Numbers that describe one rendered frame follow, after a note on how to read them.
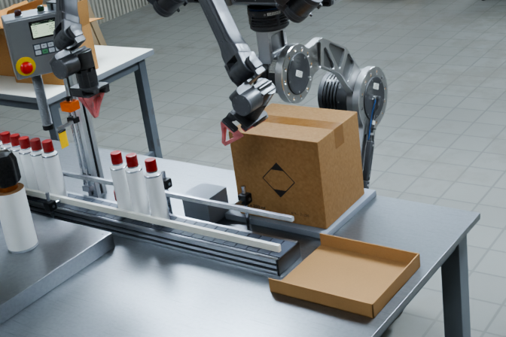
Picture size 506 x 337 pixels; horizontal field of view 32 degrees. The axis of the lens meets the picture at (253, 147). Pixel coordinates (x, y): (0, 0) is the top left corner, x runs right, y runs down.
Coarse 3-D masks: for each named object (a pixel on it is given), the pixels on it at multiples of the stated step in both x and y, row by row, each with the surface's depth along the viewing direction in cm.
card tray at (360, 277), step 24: (336, 240) 242; (312, 264) 237; (336, 264) 235; (360, 264) 234; (384, 264) 232; (408, 264) 224; (288, 288) 223; (312, 288) 226; (336, 288) 224; (360, 288) 223; (384, 288) 221; (360, 312) 212
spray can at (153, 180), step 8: (152, 160) 253; (152, 168) 253; (144, 176) 255; (152, 176) 253; (160, 176) 255; (152, 184) 254; (160, 184) 255; (152, 192) 255; (160, 192) 256; (152, 200) 256; (160, 200) 256; (152, 208) 258; (160, 208) 257; (160, 216) 258; (168, 216) 260
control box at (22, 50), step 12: (24, 12) 275; (36, 12) 273; (48, 12) 271; (12, 24) 268; (24, 24) 269; (12, 36) 269; (24, 36) 270; (12, 48) 270; (24, 48) 271; (12, 60) 272; (24, 60) 272; (36, 60) 274; (48, 60) 275; (36, 72) 275; (48, 72) 277
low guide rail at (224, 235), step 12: (36, 192) 286; (72, 204) 277; (84, 204) 273; (96, 204) 271; (120, 216) 265; (132, 216) 262; (144, 216) 259; (180, 228) 252; (192, 228) 249; (204, 228) 247; (228, 240) 242; (240, 240) 239; (252, 240) 237
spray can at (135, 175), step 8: (128, 160) 258; (136, 160) 259; (128, 168) 259; (136, 168) 259; (128, 176) 259; (136, 176) 259; (128, 184) 261; (136, 184) 260; (144, 184) 262; (136, 192) 261; (144, 192) 262; (136, 200) 262; (144, 200) 262; (136, 208) 263; (144, 208) 263
